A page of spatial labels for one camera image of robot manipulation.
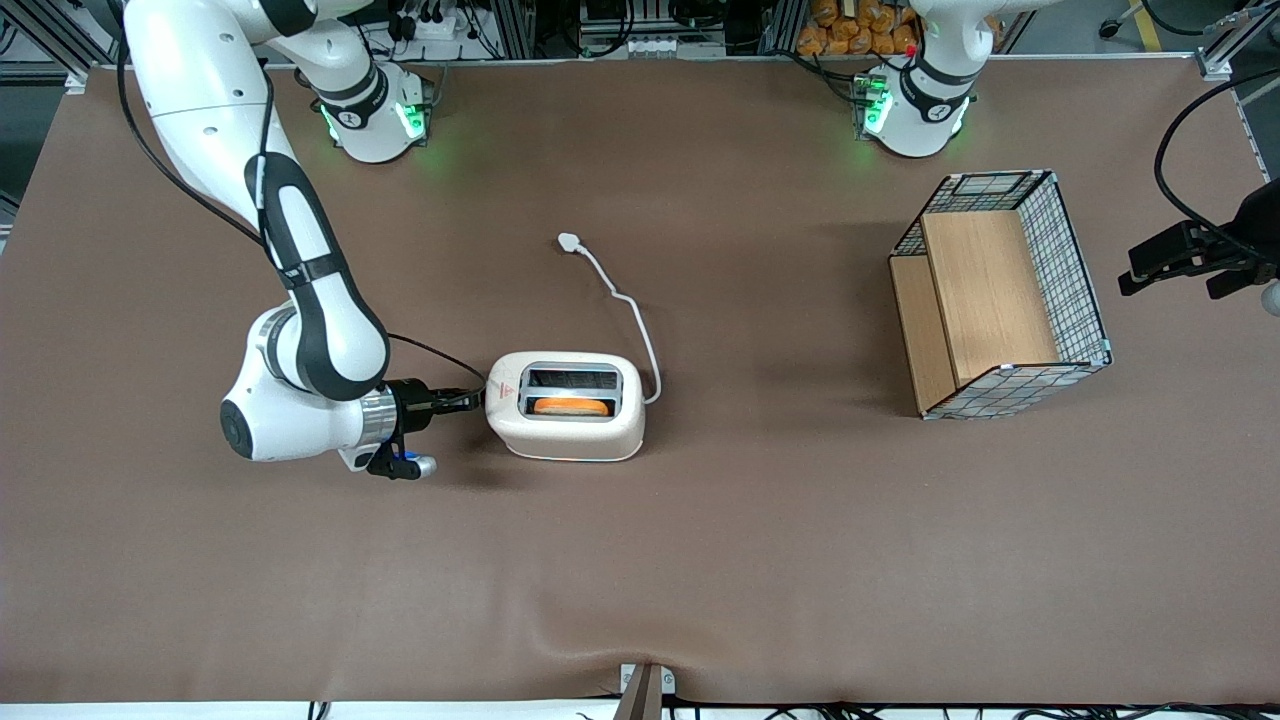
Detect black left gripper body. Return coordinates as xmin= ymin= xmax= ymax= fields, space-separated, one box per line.
xmin=1238 ymin=178 xmax=1280 ymax=264

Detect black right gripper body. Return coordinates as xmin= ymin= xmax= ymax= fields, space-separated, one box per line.
xmin=390 ymin=378 xmax=438 ymax=434

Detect white two-slot toaster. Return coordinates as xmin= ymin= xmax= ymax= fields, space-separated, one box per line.
xmin=484 ymin=351 xmax=648 ymax=463

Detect light wooden step shelf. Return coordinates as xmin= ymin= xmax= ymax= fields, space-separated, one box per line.
xmin=889 ymin=209 xmax=1062 ymax=414

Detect brown table cover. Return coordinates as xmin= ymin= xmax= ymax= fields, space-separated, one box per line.
xmin=0 ymin=55 xmax=1280 ymax=707

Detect white power strip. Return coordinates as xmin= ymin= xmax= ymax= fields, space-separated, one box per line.
xmin=392 ymin=0 xmax=463 ymax=43

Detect bag of orange buns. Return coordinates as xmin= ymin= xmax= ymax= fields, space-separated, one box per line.
xmin=796 ymin=0 xmax=923 ymax=59

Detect right wrist camera housing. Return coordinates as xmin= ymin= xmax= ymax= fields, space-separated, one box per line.
xmin=340 ymin=436 xmax=439 ymax=482

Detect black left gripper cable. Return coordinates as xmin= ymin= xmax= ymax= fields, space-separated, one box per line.
xmin=1153 ymin=68 xmax=1280 ymax=263

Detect black wire basket checked liner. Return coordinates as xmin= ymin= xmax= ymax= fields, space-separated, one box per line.
xmin=888 ymin=168 xmax=1114 ymax=421

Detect aluminium frame post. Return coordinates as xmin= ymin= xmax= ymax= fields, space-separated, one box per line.
xmin=1194 ymin=0 xmax=1280 ymax=83
xmin=0 ymin=0 xmax=131 ymax=93

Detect white toaster power cable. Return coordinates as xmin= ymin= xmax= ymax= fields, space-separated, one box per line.
xmin=556 ymin=231 xmax=664 ymax=406

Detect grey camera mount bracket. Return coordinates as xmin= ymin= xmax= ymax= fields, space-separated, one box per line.
xmin=614 ymin=662 xmax=678 ymax=720

